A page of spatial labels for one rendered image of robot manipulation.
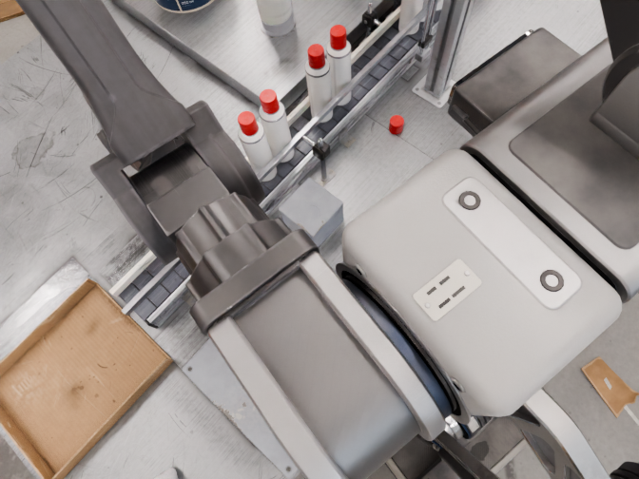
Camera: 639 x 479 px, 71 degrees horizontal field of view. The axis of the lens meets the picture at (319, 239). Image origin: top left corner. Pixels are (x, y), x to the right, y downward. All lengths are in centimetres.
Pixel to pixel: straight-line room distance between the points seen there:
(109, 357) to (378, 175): 71
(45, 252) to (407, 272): 105
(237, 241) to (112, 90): 14
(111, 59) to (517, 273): 30
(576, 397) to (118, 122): 180
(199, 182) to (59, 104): 109
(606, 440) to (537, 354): 172
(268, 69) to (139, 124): 86
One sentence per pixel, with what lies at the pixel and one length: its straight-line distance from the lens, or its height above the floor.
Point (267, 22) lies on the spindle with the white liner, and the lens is 125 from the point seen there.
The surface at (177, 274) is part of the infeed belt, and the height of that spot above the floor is 88.
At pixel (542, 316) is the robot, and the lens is 26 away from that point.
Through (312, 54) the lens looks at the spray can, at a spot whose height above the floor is 109.
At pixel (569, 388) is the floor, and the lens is 193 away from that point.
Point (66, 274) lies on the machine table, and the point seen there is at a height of 83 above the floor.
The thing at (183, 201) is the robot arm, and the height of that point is 148.
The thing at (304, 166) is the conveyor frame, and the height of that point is 87.
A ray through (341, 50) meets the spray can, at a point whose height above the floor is 105.
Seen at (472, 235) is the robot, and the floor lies 153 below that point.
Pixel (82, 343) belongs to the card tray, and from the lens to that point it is 110.
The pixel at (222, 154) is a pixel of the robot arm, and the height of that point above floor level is 146.
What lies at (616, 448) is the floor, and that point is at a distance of 199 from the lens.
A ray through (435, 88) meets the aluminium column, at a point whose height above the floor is 86.
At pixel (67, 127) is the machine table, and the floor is 83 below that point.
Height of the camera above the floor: 176
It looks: 69 degrees down
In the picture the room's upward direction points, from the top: 11 degrees counter-clockwise
